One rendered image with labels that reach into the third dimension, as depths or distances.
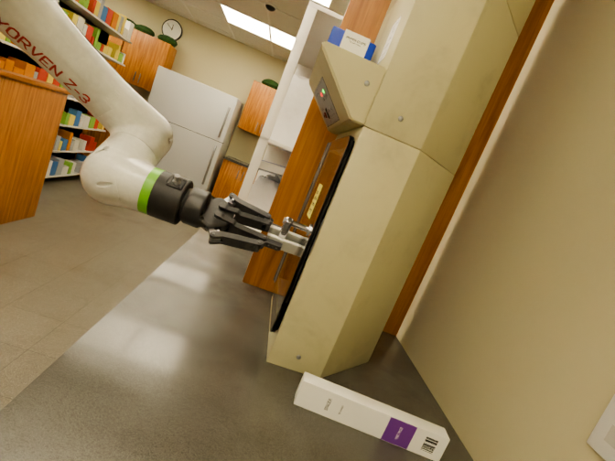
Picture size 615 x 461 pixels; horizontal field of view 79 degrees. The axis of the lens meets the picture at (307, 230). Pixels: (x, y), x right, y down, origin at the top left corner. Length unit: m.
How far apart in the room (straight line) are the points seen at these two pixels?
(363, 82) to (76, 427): 0.62
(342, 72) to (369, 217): 0.25
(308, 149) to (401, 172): 0.40
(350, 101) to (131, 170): 0.41
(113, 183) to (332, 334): 0.49
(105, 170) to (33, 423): 0.40
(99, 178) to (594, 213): 0.87
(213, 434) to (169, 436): 0.06
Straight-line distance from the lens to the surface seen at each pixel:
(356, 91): 0.67
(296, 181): 1.03
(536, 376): 0.80
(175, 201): 0.73
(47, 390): 0.60
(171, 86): 5.81
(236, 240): 0.71
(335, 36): 0.88
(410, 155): 0.69
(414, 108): 0.70
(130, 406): 0.59
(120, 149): 0.78
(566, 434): 0.75
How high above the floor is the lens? 1.31
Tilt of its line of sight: 9 degrees down
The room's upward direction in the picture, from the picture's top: 22 degrees clockwise
